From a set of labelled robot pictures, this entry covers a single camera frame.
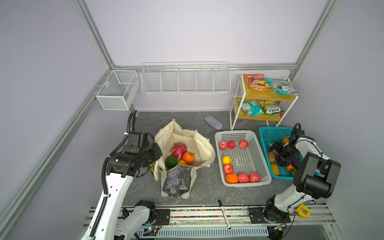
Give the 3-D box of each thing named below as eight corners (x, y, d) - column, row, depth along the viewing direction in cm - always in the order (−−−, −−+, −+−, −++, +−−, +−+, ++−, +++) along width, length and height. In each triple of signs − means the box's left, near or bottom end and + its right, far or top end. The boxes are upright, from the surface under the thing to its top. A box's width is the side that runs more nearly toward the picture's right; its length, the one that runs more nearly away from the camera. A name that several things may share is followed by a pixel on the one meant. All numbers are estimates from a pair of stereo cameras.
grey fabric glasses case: (218, 130, 111) (218, 128, 109) (204, 119, 118) (204, 117, 116) (223, 126, 113) (223, 124, 111) (209, 116, 120) (209, 113, 118)
